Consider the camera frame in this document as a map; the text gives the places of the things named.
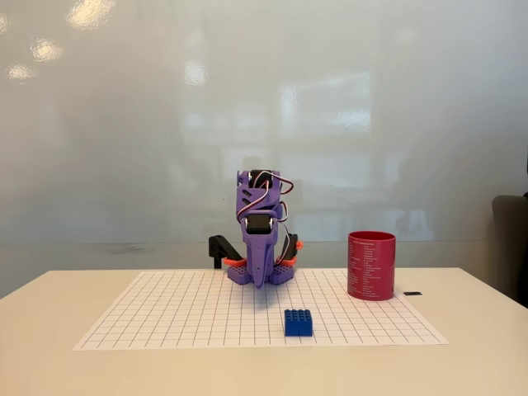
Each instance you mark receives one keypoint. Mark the red cup with white print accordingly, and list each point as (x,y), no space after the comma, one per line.
(373,268)

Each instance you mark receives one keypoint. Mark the black orange table clamp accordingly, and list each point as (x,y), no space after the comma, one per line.
(218,247)
(293,247)

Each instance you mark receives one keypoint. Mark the dark chair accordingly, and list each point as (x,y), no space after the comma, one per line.
(509,247)

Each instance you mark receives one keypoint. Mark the white grid paper sheet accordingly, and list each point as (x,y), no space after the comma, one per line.
(185,313)

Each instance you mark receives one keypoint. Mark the blue toy brick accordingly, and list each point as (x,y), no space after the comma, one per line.
(298,323)

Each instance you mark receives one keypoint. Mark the purple robot arm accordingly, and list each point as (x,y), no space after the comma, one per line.
(255,194)

